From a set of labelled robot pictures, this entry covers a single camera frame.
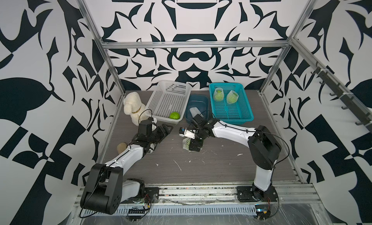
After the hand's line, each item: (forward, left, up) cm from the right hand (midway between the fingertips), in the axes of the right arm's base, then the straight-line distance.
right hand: (191, 138), depth 90 cm
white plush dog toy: (+14, +34, +14) cm, 40 cm away
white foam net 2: (+22, -3, -2) cm, 23 cm away
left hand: (+4, +13, +6) cm, 15 cm away
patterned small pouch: (-7, +24, -2) cm, 25 cm away
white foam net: (+32, -31, +2) cm, 44 cm away
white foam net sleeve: (+37, -18, +1) cm, 41 cm away
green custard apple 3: (+32, -31, +2) cm, 44 cm away
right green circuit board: (-37, -33, -6) cm, 50 cm away
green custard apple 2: (+33, -21, +3) cm, 40 cm away
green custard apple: (+15, +10, +3) cm, 18 cm away
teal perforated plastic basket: (+22, -35, -5) cm, 42 cm away
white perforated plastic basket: (+31, +16, -3) cm, 35 cm away
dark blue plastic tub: (+32, -9, -3) cm, 34 cm away
